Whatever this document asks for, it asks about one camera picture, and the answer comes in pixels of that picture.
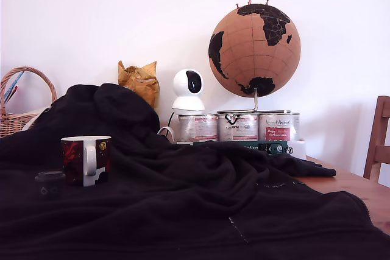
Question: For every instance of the silver tin with red label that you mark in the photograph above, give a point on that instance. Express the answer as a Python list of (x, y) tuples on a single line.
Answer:
[(198, 127)]

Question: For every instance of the wooden chair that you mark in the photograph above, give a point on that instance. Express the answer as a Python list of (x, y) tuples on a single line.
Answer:
[(379, 147)]

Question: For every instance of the red pen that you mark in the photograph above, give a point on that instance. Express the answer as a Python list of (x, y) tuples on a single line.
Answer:
[(11, 94)]

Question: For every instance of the dark green flat box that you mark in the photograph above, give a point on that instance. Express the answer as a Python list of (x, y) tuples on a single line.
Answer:
[(271, 146)]

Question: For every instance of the cork globe on metal stand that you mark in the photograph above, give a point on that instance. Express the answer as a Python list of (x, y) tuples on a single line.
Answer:
[(254, 56)]

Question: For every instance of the red coffee cup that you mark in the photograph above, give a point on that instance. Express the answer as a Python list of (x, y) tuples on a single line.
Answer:
[(80, 160)]

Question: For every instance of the black fleece blanket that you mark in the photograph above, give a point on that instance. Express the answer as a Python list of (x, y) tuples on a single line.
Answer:
[(170, 193)]

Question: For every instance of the silver tin with script label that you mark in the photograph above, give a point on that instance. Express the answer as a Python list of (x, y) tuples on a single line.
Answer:
[(278, 126)]

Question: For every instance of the crumpled brown paper bag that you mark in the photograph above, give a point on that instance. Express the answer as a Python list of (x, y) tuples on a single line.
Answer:
[(140, 82)]

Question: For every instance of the silver tin with black print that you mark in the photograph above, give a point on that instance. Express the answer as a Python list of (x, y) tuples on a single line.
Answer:
[(238, 127)]

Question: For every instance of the blue pen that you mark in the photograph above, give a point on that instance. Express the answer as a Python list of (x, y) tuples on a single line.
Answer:
[(16, 79)]

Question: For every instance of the white dome security camera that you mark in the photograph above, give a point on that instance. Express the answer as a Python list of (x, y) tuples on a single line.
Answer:
[(188, 92)]

